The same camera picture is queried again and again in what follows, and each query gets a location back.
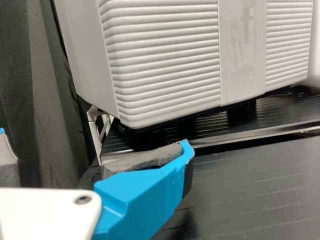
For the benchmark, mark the black platform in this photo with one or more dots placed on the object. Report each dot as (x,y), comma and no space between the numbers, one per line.
(250,187)
(275,110)

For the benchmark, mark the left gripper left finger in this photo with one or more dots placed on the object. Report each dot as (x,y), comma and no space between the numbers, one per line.
(7,165)

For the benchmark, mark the incubator door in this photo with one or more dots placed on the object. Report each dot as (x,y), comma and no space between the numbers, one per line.
(162,62)

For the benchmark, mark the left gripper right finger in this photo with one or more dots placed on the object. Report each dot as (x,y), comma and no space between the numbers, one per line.
(140,200)

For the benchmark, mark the white incubator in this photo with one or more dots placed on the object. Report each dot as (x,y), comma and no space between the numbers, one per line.
(80,50)

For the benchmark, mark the white box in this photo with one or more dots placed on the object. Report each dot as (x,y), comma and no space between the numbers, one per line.
(315,37)

